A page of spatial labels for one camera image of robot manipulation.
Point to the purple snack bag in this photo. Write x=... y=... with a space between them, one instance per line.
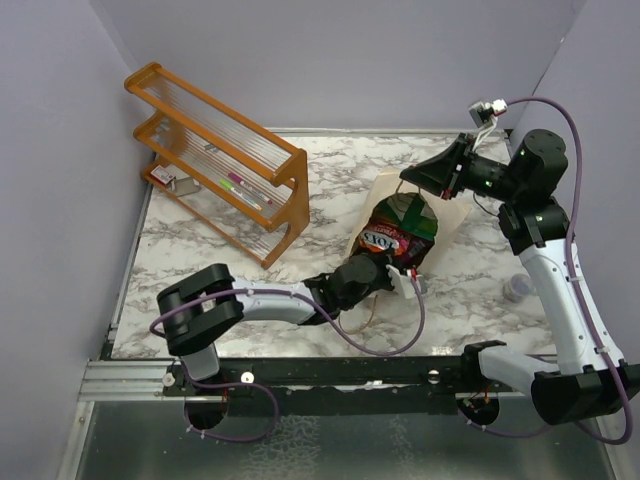
x=414 y=254

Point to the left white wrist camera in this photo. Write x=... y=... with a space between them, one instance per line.
x=406 y=283

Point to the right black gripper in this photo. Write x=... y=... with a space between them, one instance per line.
x=440 y=172

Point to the beige paper bag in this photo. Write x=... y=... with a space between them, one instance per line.
x=451 y=215

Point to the green chips bag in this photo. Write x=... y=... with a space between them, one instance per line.
x=409 y=212

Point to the orange wooden shelf rack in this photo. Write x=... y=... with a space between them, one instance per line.
x=192 y=134

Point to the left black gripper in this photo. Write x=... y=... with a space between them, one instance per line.
x=381 y=259

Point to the pink marker pen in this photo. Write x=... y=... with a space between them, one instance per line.
x=250 y=188

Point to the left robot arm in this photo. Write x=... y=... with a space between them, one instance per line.
x=199 y=309

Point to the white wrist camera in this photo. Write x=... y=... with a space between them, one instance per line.
x=485 y=116
x=406 y=283

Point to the orange red snack bag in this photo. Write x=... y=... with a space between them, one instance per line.
x=380 y=237

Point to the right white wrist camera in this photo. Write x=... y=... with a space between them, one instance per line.
x=485 y=116

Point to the green marker pen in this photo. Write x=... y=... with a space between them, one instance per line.
x=238 y=194

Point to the red white small box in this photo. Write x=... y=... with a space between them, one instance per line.
x=163 y=176

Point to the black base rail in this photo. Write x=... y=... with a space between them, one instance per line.
x=298 y=386

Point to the small clear purple cup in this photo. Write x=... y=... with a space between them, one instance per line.
x=518 y=288

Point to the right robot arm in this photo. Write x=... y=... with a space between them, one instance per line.
x=590 y=377

